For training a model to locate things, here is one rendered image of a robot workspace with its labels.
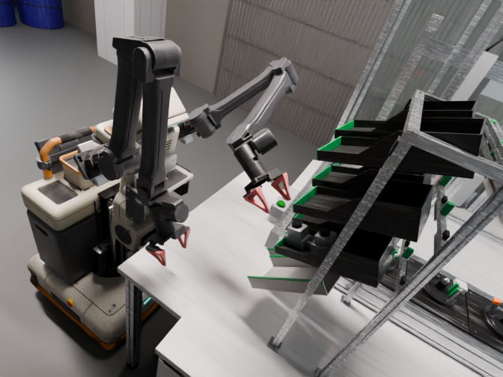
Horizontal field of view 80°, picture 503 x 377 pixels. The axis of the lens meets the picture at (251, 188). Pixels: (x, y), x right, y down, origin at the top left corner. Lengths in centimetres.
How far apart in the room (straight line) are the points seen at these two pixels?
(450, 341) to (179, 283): 100
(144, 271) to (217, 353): 38
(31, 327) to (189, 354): 125
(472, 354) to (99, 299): 163
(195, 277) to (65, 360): 102
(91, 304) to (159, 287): 72
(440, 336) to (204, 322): 85
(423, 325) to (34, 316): 192
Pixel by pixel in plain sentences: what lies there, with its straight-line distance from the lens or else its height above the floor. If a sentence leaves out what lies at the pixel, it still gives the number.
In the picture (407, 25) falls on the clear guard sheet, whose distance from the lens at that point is 241.
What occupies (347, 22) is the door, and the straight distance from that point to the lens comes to 395.
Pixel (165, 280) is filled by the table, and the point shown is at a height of 86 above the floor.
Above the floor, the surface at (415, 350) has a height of 86.
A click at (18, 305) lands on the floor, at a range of 222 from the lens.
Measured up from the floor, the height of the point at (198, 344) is 86.
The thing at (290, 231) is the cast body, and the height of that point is 125.
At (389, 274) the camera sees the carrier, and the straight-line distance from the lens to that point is 137.
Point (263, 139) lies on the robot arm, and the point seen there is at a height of 142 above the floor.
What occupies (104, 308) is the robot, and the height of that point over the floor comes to 28.
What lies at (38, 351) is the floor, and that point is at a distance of 205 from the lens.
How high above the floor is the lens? 182
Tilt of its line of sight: 37 degrees down
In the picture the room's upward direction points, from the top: 18 degrees clockwise
